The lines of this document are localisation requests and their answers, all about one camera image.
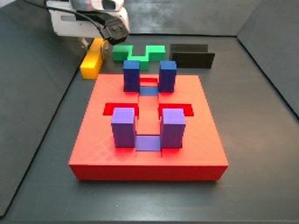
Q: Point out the blue U-shaped block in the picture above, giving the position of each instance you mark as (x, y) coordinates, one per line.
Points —
(133, 78)

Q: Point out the purple U-shaped block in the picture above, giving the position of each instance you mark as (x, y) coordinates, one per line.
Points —
(173, 128)

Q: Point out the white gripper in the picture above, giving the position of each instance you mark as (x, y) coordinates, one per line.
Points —
(72, 20)

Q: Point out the black angle bracket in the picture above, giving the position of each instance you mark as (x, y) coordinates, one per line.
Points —
(192, 55)

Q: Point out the green zigzag block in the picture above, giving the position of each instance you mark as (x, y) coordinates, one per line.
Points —
(154, 53)

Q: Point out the yellow rectangular bar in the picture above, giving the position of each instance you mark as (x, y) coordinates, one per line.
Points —
(92, 64)

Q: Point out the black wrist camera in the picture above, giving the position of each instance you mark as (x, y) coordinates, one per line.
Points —
(112, 28)

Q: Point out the red slotted board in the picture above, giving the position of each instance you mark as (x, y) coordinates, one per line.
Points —
(98, 160)

